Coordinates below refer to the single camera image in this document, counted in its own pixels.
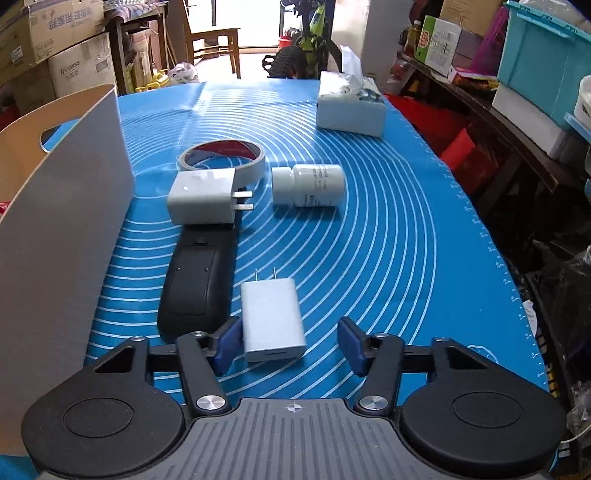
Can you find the white cabinet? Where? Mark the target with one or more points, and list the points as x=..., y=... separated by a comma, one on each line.
x=386, y=20

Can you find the blue silicone table mat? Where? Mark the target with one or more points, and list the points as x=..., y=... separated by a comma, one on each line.
x=406, y=253

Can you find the white pill bottle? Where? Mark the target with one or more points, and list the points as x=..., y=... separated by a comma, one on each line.
x=308, y=185

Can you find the teal plastic storage crate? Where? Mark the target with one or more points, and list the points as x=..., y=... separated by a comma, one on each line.
x=544, y=60

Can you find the green white product box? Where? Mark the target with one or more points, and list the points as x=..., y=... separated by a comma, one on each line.
x=437, y=44

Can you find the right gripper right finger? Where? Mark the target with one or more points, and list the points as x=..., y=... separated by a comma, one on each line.
x=378, y=360

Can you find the dark wooden side shelf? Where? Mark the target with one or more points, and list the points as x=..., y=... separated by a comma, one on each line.
x=515, y=151

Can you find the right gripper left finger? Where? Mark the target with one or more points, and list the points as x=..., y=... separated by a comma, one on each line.
x=202, y=359

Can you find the green black bicycle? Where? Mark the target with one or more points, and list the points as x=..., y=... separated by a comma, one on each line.
x=310, y=47

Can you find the small white usb charger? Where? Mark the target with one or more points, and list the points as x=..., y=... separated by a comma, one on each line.
x=271, y=320

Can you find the tall brown cardboard box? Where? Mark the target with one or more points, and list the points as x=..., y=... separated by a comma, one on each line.
x=473, y=15

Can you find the beige plastic storage bin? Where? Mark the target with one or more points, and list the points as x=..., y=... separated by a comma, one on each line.
x=67, y=180

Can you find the black computer mouse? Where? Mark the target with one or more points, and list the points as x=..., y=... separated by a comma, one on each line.
x=198, y=286

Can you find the white tissue box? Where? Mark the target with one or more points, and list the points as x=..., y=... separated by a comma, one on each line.
x=350, y=102

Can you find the large white power adapter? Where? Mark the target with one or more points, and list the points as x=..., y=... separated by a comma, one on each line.
x=206, y=197

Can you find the large stacked cardboard box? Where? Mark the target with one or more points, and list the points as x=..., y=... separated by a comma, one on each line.
x=84, y=65

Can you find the wooden chair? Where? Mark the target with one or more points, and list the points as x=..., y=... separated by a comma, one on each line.
x=193, y=46

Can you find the yellow oil jug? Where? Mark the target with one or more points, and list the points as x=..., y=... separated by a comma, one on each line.
x=158, y=80

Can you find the open top cardboard box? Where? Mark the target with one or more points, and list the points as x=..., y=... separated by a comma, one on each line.
x=33, y=31

